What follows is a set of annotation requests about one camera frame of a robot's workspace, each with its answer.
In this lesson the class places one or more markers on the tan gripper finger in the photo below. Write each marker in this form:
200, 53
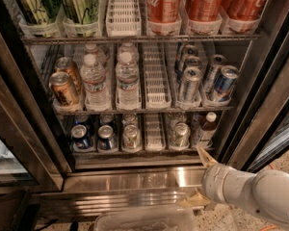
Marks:
193, 199
206, 159

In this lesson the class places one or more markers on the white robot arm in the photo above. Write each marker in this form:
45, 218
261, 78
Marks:
264, 195

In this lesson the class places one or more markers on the steel fridge door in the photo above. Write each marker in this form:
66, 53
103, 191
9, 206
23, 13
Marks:
252, 142

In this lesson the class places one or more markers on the front blue Red Bull can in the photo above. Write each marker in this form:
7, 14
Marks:
224, 83

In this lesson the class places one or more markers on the front silver-green soda can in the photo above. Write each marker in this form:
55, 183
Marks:
131, 137

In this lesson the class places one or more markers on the silver-green soda can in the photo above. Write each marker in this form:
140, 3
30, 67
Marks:
129, 119
131, 137

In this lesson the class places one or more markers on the front slim silver can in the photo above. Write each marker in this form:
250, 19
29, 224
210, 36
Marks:
190, 81

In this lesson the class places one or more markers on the slim silver can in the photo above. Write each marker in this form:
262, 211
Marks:
183, 49
190, 81
187, 61

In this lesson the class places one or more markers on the rear silver-green soda can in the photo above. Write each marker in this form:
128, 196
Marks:
129, 119

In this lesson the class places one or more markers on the rear silver Red Bull can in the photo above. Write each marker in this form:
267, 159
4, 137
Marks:
216, 62

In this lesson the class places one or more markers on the middle slim silver can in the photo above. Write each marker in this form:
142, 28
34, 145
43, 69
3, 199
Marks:
187, 61

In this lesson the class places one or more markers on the front right Pepsi can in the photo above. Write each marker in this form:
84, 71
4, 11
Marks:
107, 139

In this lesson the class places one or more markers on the pepsi can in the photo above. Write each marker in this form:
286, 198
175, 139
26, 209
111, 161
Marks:
107, 139
80, 137
85, 120
108, 119

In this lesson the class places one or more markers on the rear right Pepsi can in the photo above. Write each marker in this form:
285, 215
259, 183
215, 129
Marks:
108, 119

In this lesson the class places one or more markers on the steel fridge base grille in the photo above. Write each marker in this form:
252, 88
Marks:
86, 196

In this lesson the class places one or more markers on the rear slim silver can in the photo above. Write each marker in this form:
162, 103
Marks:
183, 49

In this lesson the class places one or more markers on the front left Pepsi can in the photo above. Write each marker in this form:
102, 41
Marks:
80, 137

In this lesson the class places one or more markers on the rear left Pepsi can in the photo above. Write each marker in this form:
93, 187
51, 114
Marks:
85, 120

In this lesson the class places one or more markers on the middle Coca-Cola can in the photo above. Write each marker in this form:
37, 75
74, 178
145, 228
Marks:
203, 10

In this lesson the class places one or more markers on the coca-cola can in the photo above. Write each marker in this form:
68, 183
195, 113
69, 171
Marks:
203, 10
245, 10
162, 11

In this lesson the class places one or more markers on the front gold can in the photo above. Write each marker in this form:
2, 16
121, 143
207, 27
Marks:
63, 88

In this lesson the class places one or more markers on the gold can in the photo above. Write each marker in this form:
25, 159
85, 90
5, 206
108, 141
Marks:
63, 88
67, 65

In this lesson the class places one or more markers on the right Coca-Cola can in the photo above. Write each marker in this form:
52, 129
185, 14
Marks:
245, 10

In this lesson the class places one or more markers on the left Coca-Cola can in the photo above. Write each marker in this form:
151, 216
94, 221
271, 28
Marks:
162, 11

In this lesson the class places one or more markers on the rear gold can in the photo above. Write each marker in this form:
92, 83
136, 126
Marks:
67, 65

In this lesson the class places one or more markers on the left glass fridge door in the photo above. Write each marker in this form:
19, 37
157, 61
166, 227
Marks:
23, 127

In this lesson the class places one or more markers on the right green tall can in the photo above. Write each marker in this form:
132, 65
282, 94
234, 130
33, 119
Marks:
81, 11

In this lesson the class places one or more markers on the green tall can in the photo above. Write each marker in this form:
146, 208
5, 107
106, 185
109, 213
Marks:
81, 11
39, 12

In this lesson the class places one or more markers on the left green tall can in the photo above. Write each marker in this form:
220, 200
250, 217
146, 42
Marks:
39, 12

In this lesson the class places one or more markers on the brown drink bottle white cap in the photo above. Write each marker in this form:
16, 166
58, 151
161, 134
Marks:
204, 127

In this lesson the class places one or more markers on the empty white bottom tray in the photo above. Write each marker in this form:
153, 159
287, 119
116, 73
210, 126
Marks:
154, 133

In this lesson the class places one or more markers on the empty white middle tray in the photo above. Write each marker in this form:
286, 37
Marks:
156, 84

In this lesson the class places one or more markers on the front right water bottle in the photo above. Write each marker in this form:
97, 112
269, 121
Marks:
127, 74

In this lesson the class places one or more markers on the water bottle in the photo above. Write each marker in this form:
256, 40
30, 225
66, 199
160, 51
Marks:
94, 80
129, 47
127, 74
96, 52

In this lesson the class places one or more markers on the rear right water bottle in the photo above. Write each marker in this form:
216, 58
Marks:
129, 47

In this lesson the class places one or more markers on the front left water bottle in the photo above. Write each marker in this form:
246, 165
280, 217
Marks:
94, 80

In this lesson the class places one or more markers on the rear left water bottle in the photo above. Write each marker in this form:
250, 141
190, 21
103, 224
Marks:
96, 52

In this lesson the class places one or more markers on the middle wire shelf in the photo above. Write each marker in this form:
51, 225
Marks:
146, 111

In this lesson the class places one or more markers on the wire shelf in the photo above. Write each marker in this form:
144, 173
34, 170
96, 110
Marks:
146, 111
181, 38

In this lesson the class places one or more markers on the top wire shelf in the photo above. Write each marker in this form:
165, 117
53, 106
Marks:
181, 38

